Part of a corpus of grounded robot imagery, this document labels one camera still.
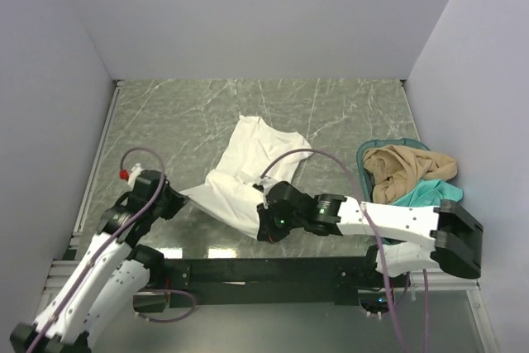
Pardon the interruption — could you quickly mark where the white t shirt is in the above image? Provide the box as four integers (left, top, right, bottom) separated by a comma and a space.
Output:
182, 116, 311, 239

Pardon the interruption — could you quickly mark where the teal plastic basket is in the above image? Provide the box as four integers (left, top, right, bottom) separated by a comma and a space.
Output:
355, 136, 464, 205

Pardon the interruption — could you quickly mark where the right aluminium rail frame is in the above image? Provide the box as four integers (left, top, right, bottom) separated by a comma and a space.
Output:
410, 270, 479, 291

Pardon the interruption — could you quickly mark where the beige t shirt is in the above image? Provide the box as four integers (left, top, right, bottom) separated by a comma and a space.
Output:
362, 145, 457, 204

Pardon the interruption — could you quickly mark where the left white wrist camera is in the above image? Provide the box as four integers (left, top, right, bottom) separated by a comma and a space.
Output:
119, 163, 145, 188

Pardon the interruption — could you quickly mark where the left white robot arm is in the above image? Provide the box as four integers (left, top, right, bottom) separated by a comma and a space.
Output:
9, 168, 188, 352

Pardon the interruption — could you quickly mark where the teal t shirt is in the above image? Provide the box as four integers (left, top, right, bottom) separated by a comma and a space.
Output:
393, 179, 464, 208

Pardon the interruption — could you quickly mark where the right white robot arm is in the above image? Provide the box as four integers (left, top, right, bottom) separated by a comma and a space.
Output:
257, 181, 484, 286

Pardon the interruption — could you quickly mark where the black base beam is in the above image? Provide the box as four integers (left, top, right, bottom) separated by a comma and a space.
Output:
164, 256, 380, 305

